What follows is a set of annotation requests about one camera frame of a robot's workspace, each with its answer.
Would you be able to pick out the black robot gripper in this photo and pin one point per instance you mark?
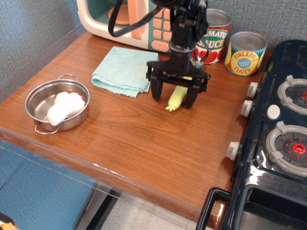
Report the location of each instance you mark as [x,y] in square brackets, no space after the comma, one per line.
[177,70]

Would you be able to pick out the spoon with yellow handle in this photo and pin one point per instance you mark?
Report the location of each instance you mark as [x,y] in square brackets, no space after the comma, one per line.
[180,92]

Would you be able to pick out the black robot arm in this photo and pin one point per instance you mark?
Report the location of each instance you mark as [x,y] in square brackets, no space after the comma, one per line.
[188,25]

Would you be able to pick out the light blue folded cloth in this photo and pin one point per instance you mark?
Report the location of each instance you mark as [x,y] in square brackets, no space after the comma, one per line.
[123,71]

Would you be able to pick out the tomato sauce can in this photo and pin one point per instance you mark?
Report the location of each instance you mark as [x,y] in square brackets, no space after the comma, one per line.
[210,47]

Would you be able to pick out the pineapple slices can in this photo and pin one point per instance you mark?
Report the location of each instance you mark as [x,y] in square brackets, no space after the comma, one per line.
[245,53]

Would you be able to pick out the white toy food piece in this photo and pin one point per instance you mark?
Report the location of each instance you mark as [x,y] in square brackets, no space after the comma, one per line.
[66,105]

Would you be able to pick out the small metal pan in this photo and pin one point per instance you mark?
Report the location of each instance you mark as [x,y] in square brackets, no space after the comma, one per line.
[42,98]

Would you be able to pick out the black toy stove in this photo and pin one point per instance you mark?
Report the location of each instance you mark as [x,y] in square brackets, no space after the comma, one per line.
[269,179]

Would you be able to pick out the orange object at corner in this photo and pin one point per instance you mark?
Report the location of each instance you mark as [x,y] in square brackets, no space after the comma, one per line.
[6,223]

